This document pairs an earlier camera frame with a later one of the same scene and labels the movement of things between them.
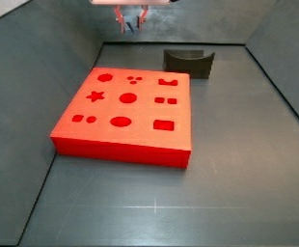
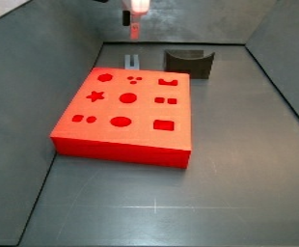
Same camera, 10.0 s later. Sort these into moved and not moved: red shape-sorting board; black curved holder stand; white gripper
Moved: white gripper
Not moved: black curved holder stand; red shape-sorting board
